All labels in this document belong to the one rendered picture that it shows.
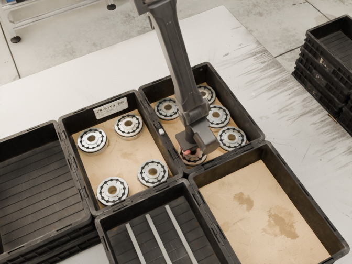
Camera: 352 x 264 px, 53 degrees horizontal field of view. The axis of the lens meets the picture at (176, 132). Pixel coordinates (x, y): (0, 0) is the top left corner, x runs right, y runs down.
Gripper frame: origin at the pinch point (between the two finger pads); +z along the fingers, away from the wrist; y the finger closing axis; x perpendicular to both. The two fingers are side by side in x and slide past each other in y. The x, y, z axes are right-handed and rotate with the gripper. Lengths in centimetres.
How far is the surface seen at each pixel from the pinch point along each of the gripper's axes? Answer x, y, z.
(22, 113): 58, -51, 22
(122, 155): 11.0, -21.5, 5.2
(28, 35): 196, -40, 101
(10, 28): 195, -50, 88
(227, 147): -4.4, 11.5, 0.7
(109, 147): 16.2, -24.4, 5.6
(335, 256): -49, 16, -9
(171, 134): 11.2, -2.4, 5.1
